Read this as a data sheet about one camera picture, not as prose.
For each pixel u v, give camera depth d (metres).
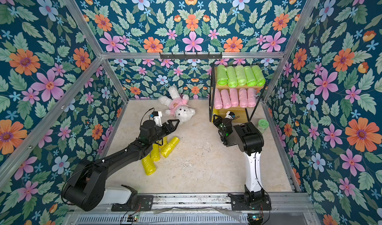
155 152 0.84
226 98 0.91
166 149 0.89
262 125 0.93
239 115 1.08
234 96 0.93
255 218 0.72
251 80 0.77
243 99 0.92
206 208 0.72
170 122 0.76
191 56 0.94
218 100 0.91
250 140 0.59
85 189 0.42
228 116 0.96
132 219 0.72
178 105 1.04
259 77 0.78
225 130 0.84
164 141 0.77
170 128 0.75
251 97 0.93
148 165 0.82
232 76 0.79
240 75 0.80
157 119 0.77
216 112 1.05
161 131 0.71
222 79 0.78
